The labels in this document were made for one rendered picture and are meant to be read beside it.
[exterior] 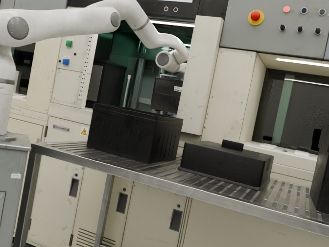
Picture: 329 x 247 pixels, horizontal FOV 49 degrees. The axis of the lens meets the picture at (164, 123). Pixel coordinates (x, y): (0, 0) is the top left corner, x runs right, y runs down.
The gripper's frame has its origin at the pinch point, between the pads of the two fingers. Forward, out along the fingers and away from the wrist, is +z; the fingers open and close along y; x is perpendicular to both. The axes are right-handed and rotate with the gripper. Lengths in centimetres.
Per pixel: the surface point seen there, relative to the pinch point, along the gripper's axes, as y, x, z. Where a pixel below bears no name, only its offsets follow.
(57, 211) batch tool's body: -44, -89, -30
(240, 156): 50, -33, -73
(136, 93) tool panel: -50, -18, 55
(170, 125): 20, -29, -63
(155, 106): -7.5, -22.9, -9.7
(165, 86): -3.8, -11.2, -10.5
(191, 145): 32, -33, -72
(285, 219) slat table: 67, -44, -96
